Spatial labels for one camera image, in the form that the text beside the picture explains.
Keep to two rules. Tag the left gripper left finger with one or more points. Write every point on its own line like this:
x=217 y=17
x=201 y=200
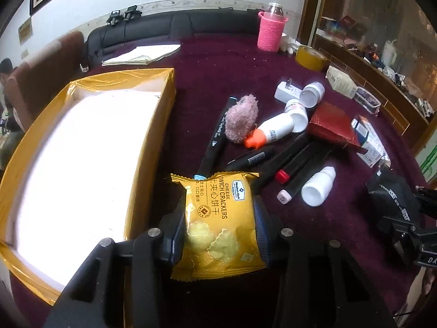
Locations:
x=173 y=228

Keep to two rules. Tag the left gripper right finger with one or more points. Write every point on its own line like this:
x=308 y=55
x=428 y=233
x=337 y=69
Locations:
x=268 y=227

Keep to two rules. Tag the yellow cracker packet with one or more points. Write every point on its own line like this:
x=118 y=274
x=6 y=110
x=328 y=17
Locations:
x=220 y=228

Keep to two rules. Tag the black marker pink cap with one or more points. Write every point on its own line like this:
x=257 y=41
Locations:
x=310 y=168

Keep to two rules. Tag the black marker red cap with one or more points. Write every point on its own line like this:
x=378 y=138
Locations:
x=284 y=175

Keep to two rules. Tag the white dropper bottle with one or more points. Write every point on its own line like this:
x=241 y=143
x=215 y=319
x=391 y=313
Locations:
x=316 y=190

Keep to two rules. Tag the black pen with clip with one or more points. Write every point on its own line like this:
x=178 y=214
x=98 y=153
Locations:
x=250 y=160

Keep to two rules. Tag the black marker blue cap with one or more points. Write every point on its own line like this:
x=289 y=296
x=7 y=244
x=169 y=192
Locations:
x=215 y=144

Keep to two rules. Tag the white orange toothpaste box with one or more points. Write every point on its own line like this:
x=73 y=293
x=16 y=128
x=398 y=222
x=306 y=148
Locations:
x=376 y=154

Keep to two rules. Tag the white bottle orange cap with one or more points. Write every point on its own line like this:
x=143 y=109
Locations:
x=269 y=131

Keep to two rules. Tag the blue white medicine box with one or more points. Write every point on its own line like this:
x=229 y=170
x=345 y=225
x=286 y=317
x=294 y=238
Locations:
x=361 y=133

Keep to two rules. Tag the pink fluffy toy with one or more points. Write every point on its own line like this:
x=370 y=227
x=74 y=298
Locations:
x=240 y=119

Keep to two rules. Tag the white bottle red stripe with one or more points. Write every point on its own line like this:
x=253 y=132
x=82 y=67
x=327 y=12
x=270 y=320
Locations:
x=298 y=113

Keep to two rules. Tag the red foil pouch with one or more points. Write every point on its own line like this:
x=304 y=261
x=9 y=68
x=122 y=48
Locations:
x=332 y=124

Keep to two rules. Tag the black marker yellow cap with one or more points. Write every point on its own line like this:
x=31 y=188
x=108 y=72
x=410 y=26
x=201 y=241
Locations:
x=269 y=169

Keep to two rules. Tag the person's right hand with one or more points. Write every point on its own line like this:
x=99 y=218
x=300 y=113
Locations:
x=427 y=277

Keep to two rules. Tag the yellow storage box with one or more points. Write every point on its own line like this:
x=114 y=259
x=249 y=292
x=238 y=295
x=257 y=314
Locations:
x=83 y=171

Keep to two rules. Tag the white charger adapter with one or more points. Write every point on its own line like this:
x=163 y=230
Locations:
x=285 y=92

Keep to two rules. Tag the white pill bottle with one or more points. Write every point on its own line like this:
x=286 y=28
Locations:
x=312 y=94

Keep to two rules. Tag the clear plastic container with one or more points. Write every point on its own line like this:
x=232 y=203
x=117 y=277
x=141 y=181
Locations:
x=367 y=100

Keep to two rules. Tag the beige paper box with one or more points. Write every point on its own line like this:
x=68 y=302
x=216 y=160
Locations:
x=341 y=82

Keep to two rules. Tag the white notebook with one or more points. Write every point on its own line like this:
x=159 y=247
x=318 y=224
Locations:
x=143 y=55

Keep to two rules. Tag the yellow tape roll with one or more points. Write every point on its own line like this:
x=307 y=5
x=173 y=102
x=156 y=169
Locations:
x=311 y=59

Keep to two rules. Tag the person in brown vest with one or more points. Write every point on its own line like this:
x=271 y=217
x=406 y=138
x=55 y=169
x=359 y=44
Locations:
x=13 y=124

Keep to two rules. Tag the white glove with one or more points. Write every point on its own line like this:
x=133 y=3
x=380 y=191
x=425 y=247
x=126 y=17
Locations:
x=289 y=44

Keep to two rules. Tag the brown chair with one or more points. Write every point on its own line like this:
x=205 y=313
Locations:
x=39 y=78

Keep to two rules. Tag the pink knitted cup holder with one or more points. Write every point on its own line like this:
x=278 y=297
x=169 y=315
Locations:
x=270 y=32

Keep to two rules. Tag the wooden shelf cabinet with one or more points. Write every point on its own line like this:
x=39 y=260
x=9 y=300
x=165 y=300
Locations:
x=387 y=47

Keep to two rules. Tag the black clamps on headboard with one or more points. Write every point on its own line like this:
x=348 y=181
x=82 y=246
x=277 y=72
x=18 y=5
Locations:
x=117 y=16

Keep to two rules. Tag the bottle in pink holder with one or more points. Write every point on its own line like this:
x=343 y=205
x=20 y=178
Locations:
x=275 y=9

